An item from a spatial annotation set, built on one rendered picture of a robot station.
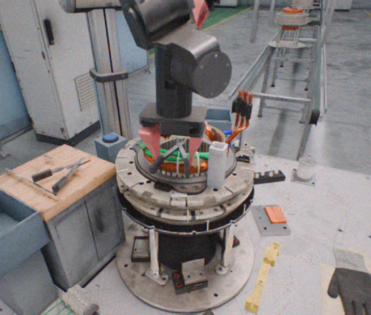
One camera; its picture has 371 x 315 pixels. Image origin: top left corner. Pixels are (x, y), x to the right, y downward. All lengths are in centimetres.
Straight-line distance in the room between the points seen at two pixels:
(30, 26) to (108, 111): 183
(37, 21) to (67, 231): 221
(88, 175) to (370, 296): 72
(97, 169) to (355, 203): 87
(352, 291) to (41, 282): 73
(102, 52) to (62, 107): 193
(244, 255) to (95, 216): 41
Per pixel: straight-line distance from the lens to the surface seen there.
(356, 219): 111
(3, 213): 80
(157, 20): 40
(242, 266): 83
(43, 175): 69
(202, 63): 36
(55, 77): 281
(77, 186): 67
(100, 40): 100
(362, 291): 89
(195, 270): 76
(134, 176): 61
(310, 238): 98
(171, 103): 44
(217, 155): 53
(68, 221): 69
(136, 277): 80
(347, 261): 95
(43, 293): 80
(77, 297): 78
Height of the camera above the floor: 145
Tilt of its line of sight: 33 degrees down
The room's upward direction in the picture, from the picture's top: straight up
